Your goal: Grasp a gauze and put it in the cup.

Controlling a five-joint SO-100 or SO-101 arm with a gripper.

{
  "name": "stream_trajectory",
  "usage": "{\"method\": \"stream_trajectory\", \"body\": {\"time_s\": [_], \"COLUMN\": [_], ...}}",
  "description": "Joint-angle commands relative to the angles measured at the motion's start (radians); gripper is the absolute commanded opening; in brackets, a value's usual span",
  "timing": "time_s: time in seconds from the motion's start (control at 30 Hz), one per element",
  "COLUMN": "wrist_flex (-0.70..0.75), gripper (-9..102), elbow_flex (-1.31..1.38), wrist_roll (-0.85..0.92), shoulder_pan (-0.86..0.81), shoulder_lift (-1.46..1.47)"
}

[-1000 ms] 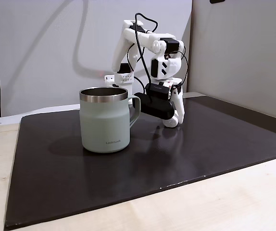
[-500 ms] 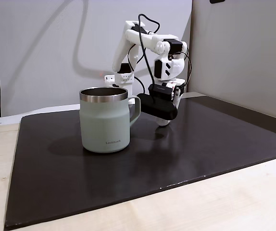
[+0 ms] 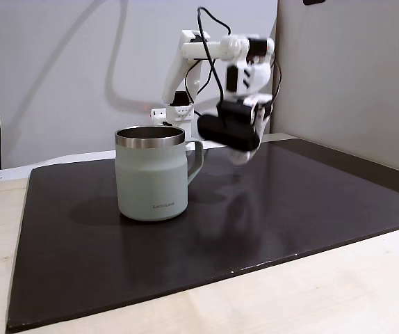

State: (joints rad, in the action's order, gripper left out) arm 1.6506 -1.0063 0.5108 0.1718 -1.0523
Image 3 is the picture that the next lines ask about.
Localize white gauze roll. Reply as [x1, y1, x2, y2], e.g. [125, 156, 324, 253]
[227, 146, 257, 166]

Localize pale green steel mug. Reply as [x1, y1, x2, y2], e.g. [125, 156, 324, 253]
[114, 125, 204, 222]

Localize black table mat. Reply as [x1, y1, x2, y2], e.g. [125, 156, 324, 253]
[5, 138, 399, 333]

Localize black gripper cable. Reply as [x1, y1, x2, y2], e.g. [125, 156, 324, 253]
[269, 51, 282, 105]

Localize black oval camera box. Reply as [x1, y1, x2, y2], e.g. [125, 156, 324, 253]
[197, 100, 261, 152]

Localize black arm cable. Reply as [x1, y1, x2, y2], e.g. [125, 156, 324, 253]
[195, 6, 234, 104]

